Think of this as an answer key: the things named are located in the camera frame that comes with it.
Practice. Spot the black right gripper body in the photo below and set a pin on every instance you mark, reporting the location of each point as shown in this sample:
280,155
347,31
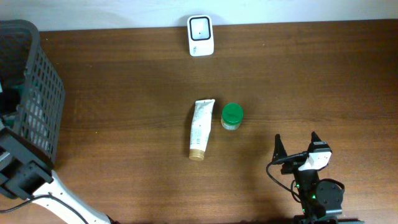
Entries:
290,165

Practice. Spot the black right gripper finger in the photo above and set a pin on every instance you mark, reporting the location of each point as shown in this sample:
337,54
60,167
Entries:
279,154
315,143

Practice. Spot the green lid jar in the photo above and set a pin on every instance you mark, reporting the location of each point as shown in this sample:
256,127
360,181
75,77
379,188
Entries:
232,116

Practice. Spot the white tube tan cap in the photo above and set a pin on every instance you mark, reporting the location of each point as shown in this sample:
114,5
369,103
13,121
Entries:
200,129

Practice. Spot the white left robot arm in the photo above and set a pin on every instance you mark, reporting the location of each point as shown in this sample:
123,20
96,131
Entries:
27,173

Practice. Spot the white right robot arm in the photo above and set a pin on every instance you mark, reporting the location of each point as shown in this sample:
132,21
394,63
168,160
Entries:
320,199

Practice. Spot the white barcode scanner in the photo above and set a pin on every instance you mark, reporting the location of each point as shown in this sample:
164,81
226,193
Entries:
200,35

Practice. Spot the grey plastic mesh basket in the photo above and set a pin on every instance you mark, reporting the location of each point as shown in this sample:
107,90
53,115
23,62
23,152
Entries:
26,68

